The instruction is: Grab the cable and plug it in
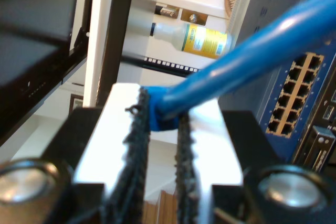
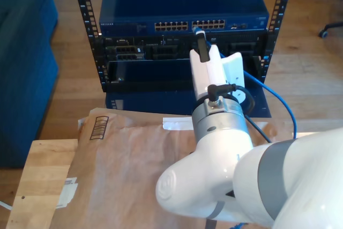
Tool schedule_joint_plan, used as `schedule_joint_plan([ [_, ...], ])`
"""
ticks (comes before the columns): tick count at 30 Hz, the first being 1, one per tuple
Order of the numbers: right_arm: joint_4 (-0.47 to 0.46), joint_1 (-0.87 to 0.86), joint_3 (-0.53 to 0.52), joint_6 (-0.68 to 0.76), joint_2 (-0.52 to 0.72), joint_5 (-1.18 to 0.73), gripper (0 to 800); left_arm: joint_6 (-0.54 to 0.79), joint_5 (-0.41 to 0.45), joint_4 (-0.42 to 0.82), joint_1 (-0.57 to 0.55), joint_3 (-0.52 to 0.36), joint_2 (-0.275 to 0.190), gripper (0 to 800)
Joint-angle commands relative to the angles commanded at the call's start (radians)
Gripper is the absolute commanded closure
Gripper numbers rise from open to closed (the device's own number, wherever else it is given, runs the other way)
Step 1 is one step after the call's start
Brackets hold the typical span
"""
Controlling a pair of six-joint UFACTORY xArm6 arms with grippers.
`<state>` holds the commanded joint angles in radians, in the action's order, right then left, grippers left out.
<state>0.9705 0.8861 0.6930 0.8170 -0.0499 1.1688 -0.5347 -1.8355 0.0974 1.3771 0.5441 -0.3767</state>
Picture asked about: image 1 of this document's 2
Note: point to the white bottle yellow label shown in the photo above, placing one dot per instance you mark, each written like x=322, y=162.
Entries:
x=204, y=40

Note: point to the black perforated rack post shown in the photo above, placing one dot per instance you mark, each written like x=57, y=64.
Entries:
x=131, y=60

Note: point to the blue network switch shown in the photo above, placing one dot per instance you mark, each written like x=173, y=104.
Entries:
x=252, y=3

